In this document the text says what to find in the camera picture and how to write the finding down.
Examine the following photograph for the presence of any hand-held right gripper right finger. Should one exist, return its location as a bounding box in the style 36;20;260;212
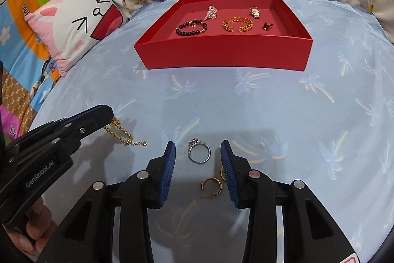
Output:
220;140;354;263

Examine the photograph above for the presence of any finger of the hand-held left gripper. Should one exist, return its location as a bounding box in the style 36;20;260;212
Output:
52;105;114;148
6;107;93;153

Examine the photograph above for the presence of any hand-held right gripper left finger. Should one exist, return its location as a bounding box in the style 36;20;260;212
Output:
53;141;177;263

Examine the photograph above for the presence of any gold chain bracelet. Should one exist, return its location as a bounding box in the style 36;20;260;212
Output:
104;117;148;147

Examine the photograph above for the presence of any silver ring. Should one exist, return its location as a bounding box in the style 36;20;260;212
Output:
188;138;212;164

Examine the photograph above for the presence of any red cardboard box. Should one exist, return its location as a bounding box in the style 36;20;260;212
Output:
133;0;314;72

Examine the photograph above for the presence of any black bead bracelet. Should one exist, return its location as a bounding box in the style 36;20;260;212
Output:
175;20;208;37

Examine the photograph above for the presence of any gold cuff bangle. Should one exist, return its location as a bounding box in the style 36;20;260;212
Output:
222;17;254;34

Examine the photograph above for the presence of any pearl bracelet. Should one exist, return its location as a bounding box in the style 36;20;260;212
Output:
204;5;219;21

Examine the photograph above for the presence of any person's left hand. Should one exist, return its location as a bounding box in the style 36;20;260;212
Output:
3;198;60;254

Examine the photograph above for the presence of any colourful cartoon quilt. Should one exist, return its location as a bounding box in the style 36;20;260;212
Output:
0;0;62;146

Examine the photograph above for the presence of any pink cat pillow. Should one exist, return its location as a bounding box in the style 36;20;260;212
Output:
24;0;129;78

